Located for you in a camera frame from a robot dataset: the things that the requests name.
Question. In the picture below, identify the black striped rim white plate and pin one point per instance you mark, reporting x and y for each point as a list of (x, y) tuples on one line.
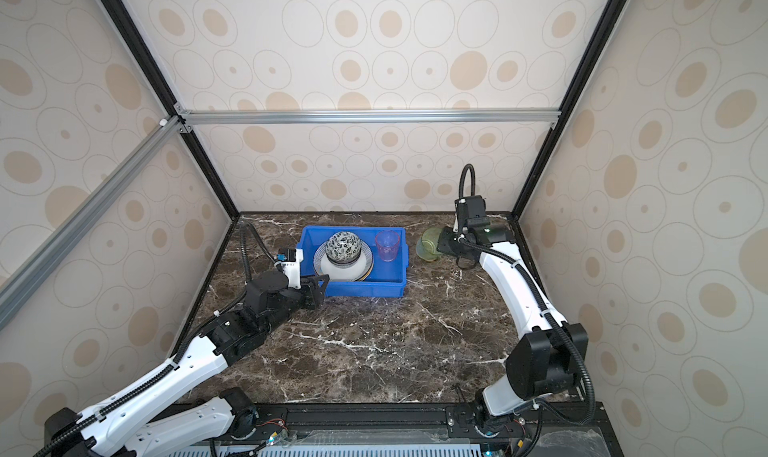
[(356, 271)]

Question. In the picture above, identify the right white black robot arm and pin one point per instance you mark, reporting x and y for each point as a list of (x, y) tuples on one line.
[(546, 369)]

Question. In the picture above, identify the pink translucent cup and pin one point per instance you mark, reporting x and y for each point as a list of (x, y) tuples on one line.
[(388, 245)]

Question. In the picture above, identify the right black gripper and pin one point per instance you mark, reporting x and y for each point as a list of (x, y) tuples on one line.
[(444, 244)]

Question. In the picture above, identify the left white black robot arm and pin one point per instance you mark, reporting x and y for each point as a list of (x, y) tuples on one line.
[(127, 423)]

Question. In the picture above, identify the green translucent cup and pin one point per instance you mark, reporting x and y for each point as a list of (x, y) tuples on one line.
[(427, 247)]

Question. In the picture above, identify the horizontal aluminium back rail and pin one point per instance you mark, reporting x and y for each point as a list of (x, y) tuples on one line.
[(380, 116)]

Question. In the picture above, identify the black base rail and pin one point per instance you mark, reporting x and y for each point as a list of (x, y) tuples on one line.
[(368, 429)]

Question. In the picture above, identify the red leaf pattern bowl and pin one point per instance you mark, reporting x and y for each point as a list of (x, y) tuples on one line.
[(343, 248)]

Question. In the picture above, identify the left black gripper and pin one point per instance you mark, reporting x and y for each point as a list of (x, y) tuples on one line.
[(311, 288)]

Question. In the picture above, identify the left diagonal aluminium rail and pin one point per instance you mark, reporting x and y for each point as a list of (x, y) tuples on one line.
[(23, 284)]

